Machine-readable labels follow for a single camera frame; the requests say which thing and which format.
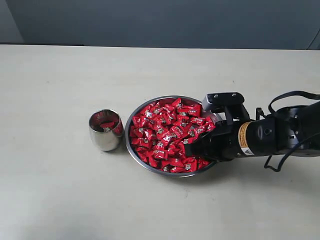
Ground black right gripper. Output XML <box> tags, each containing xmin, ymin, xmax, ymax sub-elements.
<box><xmin>184</xmin><ymin>118</ymin><xmax>281</xmax><ymax>162</ymax></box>

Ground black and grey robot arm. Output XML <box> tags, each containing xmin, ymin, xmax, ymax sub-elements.
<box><xmin>184</xmin><ymin>103</ymin><xmax>320</xmax><ymax>162</ymax></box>

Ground pile of red wrapped candies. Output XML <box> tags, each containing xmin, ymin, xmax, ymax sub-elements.
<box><xmin>128</xmin><ymin>97</ymin><xmax>218</xmax><ymax>174</ymax></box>

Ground round metal bowl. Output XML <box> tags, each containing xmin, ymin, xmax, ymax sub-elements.
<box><xmin>124</xmin><ymin>94</ymin><xmax>229</xmax><ymax>178</ymax></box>

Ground stainless steel cup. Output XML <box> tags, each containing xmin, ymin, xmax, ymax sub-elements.
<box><xmin>88</xmin><ymin>109</ymin><xmax>124</xmax><ymax>152</ymax></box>

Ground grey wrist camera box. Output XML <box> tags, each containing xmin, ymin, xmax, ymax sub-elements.
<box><xmin>202</xmin><ymin>92</ymin><xmax>245</xmax><ymax>113</ymax></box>

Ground black cable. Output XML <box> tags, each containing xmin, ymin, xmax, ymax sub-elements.
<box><xmin>254</xmin><ymin>90</ymin><xmax>320</xmax><ymax>173</ymax></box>

